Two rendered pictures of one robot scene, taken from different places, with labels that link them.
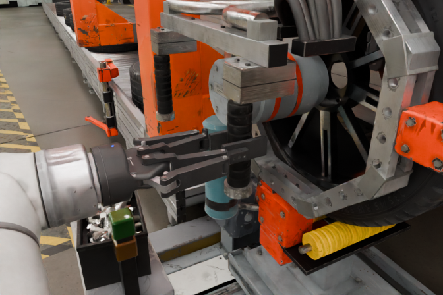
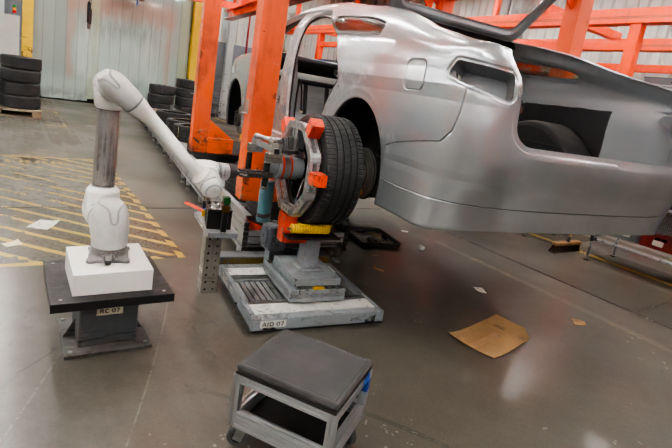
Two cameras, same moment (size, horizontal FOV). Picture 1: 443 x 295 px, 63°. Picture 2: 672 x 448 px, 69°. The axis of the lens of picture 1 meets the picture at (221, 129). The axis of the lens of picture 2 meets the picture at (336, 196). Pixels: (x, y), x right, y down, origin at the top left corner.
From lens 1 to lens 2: 2.16 m
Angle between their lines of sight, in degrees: 12
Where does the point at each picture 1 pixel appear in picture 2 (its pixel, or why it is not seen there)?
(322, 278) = (302, 261)
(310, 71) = (297, 163)
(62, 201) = (222, 171)
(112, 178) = (233, 170)
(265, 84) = (273, 158)
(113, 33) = (217, 145)
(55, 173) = (222, 166)
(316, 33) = (288, 148)
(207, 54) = not seen: hidden behind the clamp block
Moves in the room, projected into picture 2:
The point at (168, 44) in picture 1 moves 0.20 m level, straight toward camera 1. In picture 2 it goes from (252, 148) to (251, 152)
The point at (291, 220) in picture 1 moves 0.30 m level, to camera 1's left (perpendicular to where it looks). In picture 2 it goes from (286, 220) to (236, 212)
